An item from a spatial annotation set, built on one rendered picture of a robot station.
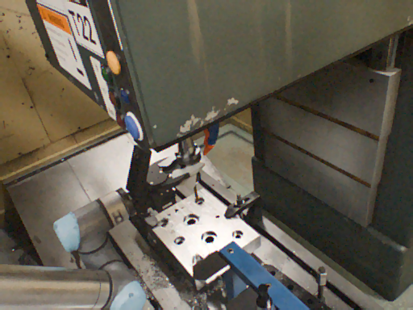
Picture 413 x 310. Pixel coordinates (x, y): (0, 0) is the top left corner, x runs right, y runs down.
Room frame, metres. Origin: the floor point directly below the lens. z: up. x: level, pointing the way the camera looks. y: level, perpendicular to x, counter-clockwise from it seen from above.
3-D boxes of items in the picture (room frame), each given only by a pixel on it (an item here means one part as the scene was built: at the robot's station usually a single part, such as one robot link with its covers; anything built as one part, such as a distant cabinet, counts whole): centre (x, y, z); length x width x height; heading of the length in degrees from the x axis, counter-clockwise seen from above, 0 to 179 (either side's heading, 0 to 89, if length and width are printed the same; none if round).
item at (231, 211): (0.86, -0.08, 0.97); 0.13 x 0.03 x 0.15; 120
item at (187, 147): (0.75, 0.04, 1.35); 0.04 x 0.04 x 0.07
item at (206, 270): (0.47, 0.03, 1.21); 0.07 x 0.05 x 0.01; 120
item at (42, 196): (1.32, 0.38, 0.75); 0.89 x 0.67 x 0.26; 120
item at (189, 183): (0.71, 0.05, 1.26); 0.09 x 0.03 x 0.06; 106
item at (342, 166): (0.97, -0.34, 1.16); 0.48 x 0.05 x 0.51; 30
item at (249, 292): (0.38, -0.02, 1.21); 0.07 x 0.05 x 0.01; 120
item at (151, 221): (0.90, 0.23, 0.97); 0.13 x 0.03 x 0.15; 30
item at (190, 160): (0.75, 0.04, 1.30); 0.06 x 0.06 x 0.03
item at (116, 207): (0.64, 0.22, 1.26); 0.08 x 0.05 x 0.08; 30
